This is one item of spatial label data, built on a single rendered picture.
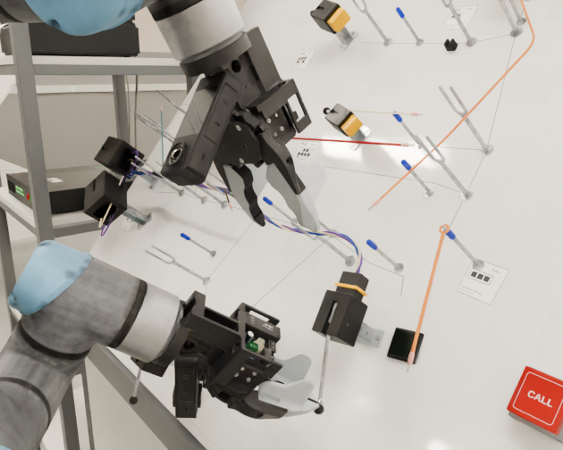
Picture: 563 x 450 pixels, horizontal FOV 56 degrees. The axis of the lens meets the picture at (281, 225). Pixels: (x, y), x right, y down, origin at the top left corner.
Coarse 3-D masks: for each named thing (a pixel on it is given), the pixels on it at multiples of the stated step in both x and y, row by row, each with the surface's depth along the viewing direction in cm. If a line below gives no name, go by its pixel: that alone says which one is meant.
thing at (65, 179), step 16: (16, 176) 158; (48, 176) 158; (64, 176) 158; (80, 176) 158; (96, 176) 158; (16, 192) 155; (64, 192) 140; (80, 192) 142; (32, 208) 143; (64, 208) 141; (80, 208) 143
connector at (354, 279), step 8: (344, 272) 70; (352, 272) 69; (344, 280) 69; (352, 280) 68; (360, 280) 68; (368, 280) 69; (336, 288) 69; (344, 288) 68; (352, 288) 67; (360, 296) 68
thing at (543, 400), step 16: (528, 368) 54; (528, 384) 53; (544, 384) 53; (560, 384) 52; (512, 400) 54; (528, 400) 53; (544, 400) 52; (560, 400) 51; (528, 416) 52; (544, 416) 51; (560, 416) 50
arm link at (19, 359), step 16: (16, 336) 51; (16, 352) 51; (32, 352) 50; (48, 352) 50; (0, 368) 48; (16, 368) 48; (32, 368) 49; (48, 368) 51; (64, 368) 52; (32, 384) 47; (48, 384) 49; (64, 384) 53; (48, 400) 48
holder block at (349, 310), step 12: (324, 300) 68; (336, 300) 67; (348, 300) 66; (324, 312) 67; (336, 312) 66; (348, 312) 65; (360, 312) 67; (324, 324) 66; (336, 324) 65; (360, 324) 67; (324, 336) 67; (336, 336) 64; (348, 336) 66
